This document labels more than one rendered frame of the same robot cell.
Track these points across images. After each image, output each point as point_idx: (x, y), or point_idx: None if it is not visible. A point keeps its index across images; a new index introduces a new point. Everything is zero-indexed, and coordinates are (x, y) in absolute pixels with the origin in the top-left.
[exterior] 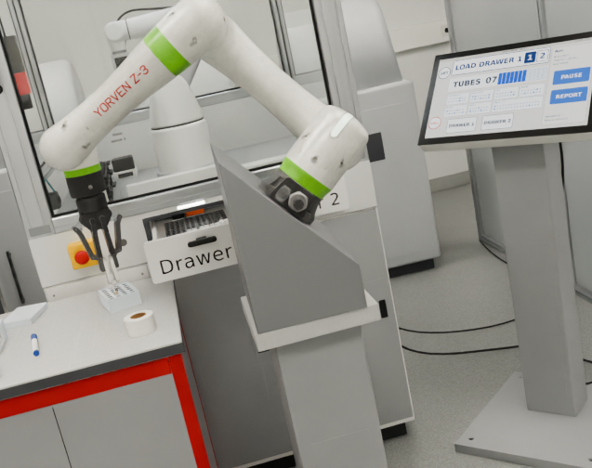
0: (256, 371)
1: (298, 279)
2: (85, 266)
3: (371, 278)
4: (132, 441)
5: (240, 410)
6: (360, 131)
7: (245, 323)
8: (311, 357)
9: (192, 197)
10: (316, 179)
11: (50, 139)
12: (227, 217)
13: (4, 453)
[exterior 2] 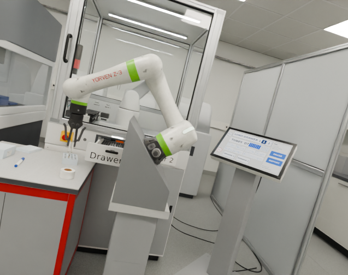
0: (111, 211)
1: (140, 186)
2: (65, 141)
3: (171, 195)
4: (34, 223)
5: (98, 224)
6: (195, 136)
7: None
8: (130, 222)
9: (119, 135)
10: (167, 147)
11: (69, 82)
12: None
13: None
